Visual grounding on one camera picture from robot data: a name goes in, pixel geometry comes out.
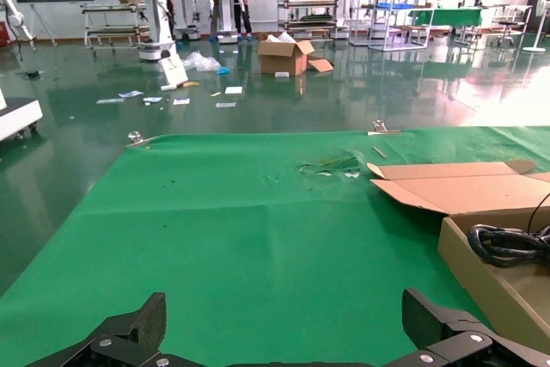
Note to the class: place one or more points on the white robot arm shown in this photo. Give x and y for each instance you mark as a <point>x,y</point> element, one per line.
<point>15,16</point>

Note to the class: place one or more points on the white leaning box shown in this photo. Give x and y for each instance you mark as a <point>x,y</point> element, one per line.
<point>172,68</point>

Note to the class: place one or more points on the black stool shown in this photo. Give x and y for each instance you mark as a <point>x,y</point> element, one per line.
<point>507,23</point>

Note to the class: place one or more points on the tall metal shelf rack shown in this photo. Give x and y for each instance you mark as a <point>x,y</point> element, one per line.
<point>393,6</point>

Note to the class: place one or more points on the green table cloth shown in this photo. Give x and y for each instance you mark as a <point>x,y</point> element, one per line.
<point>215,234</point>

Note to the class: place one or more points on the metal cart with shelves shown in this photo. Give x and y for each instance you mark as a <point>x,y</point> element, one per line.
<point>305,2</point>

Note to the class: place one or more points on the blue shoe cover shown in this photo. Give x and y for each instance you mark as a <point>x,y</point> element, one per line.
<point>223,71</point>

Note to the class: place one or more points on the small wood splinter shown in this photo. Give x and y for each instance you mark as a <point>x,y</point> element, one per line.
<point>379,152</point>

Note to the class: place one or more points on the green covered table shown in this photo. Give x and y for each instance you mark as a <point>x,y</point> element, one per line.
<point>447,16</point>

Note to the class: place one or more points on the cardboard box with holed flap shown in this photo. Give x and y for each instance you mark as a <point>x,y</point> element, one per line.
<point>472,191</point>

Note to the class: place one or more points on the silver binder clip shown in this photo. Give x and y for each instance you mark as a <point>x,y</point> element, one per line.
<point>136,138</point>
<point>380,128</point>

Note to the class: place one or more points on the white standing fan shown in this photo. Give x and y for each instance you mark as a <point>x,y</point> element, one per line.
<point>542,1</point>

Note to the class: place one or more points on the white paper sheet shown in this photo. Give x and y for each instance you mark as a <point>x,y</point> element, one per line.
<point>153,99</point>
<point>110,101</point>
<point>181,101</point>
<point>234,90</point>
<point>130,94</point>
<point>225,105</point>

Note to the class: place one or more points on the flat cardboard piece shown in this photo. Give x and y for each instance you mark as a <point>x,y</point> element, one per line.
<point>320,65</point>

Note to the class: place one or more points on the clear plastic bag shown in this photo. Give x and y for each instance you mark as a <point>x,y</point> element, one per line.
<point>199,62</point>

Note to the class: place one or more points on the white foam block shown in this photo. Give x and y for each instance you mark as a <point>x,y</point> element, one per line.
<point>281,75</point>

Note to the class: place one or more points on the large open cardboard box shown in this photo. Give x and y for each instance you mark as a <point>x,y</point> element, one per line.
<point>279,62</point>

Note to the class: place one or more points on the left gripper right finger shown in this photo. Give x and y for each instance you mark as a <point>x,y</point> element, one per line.
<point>447,337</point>

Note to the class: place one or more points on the white robot base platform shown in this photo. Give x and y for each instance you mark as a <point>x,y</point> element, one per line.
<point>17,115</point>

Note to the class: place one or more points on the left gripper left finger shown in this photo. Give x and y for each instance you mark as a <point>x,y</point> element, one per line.
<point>124,341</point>

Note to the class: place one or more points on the long metal table rack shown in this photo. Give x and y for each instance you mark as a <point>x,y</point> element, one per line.
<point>111,8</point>

